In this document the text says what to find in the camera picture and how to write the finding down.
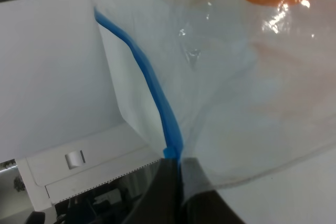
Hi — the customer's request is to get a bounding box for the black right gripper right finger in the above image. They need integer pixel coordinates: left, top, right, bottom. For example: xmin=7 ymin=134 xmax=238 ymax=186
xmin=181 ymin=158 xmax=243 ymax=223

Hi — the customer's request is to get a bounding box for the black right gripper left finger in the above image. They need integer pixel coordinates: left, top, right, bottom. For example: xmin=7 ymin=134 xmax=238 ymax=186
xmin=125 ymin=158 xmax=181 ymax=223

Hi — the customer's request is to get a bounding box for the clear zip bag blue seal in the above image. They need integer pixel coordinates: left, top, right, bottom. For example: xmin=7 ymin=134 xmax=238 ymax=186
xmin=93 ymin=0 xmax=335 ymax=188

